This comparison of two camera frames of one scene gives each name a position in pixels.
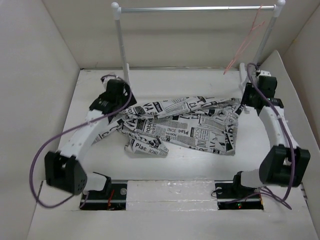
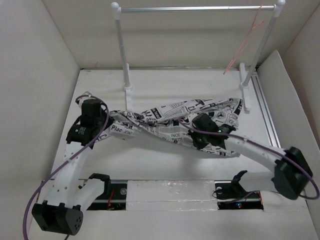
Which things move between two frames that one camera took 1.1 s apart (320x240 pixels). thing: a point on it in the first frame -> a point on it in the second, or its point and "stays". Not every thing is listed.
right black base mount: x=231 y=195 stays
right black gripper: x=249 y=87 -> x=198 y=145
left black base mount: x=113 y=197 stays
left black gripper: x=127 y=96 -> x=111 y=120
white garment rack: x=246 y=71 stays
